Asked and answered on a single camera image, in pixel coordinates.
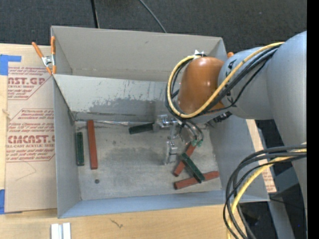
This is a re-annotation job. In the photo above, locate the brown cardboard board red print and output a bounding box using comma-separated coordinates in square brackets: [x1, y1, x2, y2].
[0, 43, 278, 215]

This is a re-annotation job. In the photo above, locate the dark green flat block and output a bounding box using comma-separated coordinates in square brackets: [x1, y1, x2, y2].
[128, 122, 155, 135]
[180, 152, 206, 184]
[75, 132, 85, 167]

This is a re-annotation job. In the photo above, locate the red-brown flat block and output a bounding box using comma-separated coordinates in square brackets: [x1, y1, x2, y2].
[87, 119, 99, 170]
[172, 143, 197, 177]
[173, 170, 220, 190]

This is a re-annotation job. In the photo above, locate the black cylinder on white bracket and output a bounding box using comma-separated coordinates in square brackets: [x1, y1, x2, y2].
[212, 111, 233, 123]

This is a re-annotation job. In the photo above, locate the grey metal bin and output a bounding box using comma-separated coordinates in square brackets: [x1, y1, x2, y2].
[50, 25, 270, 219]

